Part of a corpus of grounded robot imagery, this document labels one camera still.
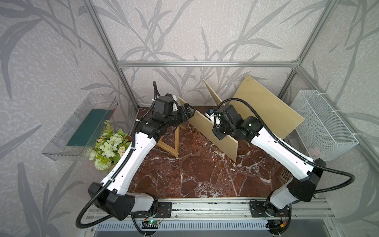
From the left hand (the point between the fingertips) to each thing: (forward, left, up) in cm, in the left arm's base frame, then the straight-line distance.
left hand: (193, 112), depth 70 cm
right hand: (-2, -11, -7) cm, 13 cm away
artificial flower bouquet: (-17, +35, -5) cm, 39 cm away
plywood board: (+3, -47, -6) cm, 47 cm away
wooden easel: (-6, +11, -30) cm, 33 cm away
